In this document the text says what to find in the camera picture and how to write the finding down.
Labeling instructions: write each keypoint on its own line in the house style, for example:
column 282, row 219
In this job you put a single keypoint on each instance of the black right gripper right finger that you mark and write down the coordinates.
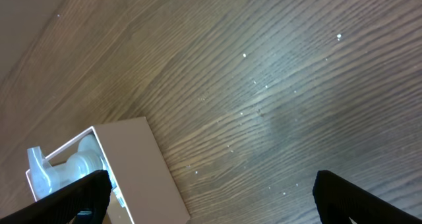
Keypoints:
column 340, row 201

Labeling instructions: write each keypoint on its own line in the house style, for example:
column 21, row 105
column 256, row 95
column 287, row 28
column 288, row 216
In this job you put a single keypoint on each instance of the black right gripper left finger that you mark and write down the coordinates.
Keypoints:
column 83, row 201

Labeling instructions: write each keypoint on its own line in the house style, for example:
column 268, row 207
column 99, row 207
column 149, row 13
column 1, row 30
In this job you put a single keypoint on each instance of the clear spray bottle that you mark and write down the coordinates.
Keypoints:
column 46, row 178

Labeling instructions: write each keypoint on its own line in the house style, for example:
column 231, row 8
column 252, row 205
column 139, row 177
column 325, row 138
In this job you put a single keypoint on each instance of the white cardboard box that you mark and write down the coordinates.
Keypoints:
column 141, row 173

